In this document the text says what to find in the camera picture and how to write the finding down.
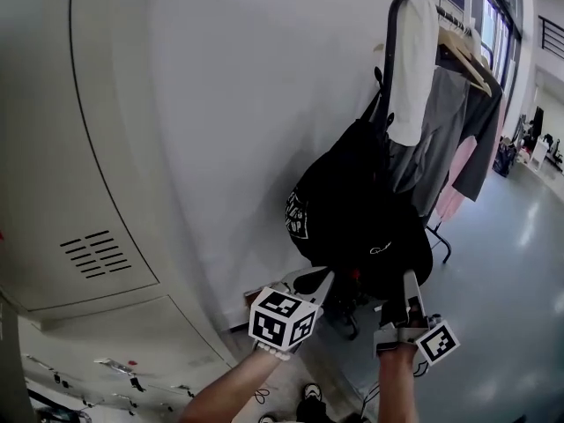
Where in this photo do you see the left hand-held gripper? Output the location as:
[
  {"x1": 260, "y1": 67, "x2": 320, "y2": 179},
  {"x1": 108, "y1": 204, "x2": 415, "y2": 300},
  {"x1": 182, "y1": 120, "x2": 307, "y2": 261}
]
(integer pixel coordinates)
[{"x1": 249, "y1": 265, "x2": 337, "y2": 353}]

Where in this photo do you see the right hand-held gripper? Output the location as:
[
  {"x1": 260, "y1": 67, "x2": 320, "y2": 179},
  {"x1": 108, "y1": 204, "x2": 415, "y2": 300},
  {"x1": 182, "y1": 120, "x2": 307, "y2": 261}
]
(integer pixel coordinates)
[{"x1": 374, "y1": 270, "x2": 462, "y2": 367}]

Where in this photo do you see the black garment with white logo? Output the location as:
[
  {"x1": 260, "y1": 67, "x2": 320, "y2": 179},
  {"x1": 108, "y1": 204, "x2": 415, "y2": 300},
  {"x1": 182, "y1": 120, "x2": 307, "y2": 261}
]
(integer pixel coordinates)
[{"x1": 347, "y1": 198, "x2": 434, "y2": 301}]

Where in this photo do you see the clothes rack with garments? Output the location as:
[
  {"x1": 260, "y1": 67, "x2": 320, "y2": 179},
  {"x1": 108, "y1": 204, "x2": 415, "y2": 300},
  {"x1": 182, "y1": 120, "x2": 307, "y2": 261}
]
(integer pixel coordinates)
[{"x1": 373, "y1": 0, "x2": 504, "y2": 264}]

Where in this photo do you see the person's right forearm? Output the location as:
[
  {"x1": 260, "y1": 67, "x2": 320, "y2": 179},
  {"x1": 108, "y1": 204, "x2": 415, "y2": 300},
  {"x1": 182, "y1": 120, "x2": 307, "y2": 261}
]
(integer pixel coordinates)
[{"x1": 377, "y1": 340, "x2": 419, "y2": 423}]

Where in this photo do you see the person's left forearm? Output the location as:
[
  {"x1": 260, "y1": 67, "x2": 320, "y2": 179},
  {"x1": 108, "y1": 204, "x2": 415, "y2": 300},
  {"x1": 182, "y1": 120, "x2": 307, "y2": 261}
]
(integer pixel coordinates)
[{"x1": 177, "y1": 348, "x2": 288, "y2": 423}]

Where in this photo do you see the black backpack with white print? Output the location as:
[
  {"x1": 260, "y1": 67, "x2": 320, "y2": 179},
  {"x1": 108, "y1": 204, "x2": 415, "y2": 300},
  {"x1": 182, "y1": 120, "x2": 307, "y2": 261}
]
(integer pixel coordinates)
[{"x1": 285, "y1": 89, "x2": 398, "y2": 269}]

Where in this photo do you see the pink hanging garment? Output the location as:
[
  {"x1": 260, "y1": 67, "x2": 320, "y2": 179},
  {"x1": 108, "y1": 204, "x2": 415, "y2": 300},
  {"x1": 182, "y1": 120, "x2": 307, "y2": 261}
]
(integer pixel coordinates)
[{"x1": 434, "y1": 103, "x2": 507, "y2": 223}]

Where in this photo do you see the person's leg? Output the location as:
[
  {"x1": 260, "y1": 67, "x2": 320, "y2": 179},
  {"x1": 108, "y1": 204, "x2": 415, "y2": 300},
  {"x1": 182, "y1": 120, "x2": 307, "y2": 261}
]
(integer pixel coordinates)
[{"x1": 295, "y1": 396, "x2": 341, "y2": 423}]

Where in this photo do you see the light grey hanging garment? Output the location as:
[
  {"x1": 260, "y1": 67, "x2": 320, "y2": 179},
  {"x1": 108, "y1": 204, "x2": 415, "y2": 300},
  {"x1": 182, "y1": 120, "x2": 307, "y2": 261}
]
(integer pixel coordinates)
[{"x1": 387, "y1": 65, "x2": 471, "y2": 219}]

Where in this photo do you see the black duffel bag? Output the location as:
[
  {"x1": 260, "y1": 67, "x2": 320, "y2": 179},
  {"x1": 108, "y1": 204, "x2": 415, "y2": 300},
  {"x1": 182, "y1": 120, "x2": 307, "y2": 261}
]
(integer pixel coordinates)
[{"x1": 492, "y1": 140, "x2": 517, "y2": 179}]

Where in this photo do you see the dark grey hanging shirt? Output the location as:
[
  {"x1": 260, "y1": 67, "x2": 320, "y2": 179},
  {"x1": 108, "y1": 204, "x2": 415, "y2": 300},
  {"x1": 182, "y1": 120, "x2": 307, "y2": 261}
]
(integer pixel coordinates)
[{"x1": 434, "y1": 54, "x2": 504, "y2": 203}]

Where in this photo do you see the small white table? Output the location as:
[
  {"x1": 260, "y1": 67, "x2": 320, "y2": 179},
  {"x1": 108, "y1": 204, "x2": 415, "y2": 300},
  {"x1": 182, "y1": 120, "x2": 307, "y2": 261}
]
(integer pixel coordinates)
[{"x1": 527, "y1": 138, "x2": 551, "y2": 172}]

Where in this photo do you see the white hanging garment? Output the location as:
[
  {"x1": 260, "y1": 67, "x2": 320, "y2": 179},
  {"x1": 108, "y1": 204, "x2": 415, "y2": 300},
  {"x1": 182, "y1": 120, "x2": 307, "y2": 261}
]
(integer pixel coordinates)
[{"x1": 386, "y1": 0, "x2": 441, "y2": 148}]

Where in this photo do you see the wooden clothes hanger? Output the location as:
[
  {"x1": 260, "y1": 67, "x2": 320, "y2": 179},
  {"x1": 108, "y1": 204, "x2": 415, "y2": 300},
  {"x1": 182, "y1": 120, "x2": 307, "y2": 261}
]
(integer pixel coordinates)
[{"x1": 437, "y1": 26, "x2": 494, "y2": 98}]

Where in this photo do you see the glass sliding door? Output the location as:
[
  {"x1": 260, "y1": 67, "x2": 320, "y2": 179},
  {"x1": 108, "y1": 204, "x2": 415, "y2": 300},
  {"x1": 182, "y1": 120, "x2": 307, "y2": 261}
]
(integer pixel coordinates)
[{"x1": 479, "y1": 0, "x2": 524, "y2": 119}]

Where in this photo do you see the grey metal locker cabinet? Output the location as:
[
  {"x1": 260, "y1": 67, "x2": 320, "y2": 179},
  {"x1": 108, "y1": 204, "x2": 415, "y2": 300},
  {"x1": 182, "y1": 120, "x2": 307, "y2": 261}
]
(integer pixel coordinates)
[{"x1": 0, "y1": 0, "x2": 240, "y2": 423}]

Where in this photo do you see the black metal railing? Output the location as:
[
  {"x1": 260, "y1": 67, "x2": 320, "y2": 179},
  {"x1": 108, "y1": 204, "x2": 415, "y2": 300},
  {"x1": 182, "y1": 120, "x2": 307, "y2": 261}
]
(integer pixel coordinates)
[{"x1": 538, "y1": 14, "x2": 564, "y2": 62}]

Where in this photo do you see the white bead bracelet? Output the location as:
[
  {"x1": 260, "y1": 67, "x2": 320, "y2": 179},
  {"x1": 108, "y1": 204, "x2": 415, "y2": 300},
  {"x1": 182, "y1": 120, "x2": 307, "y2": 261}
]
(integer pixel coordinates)
[{"x1": 256, "y1": 341, "x2": 295, "y2": 362}]

